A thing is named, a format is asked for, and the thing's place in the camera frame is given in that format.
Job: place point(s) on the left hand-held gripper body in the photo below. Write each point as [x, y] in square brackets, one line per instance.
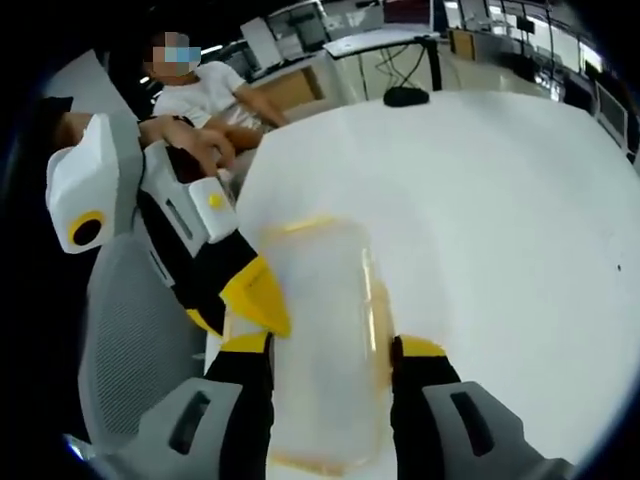
[85, 180]

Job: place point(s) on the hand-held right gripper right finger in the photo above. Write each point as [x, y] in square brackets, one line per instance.
[440, 415]

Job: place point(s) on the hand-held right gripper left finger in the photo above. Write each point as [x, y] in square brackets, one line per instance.
[220, 400]

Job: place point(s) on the clear plastic buckle container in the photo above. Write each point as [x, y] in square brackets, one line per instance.
[320, 325]

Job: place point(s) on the person's left hand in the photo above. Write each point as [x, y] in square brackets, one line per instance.
[200, 140]

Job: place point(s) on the grey mesh chair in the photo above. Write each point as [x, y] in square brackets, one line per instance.
[135, 325]

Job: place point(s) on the desk monitor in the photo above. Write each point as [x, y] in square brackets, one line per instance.
[612, 112]

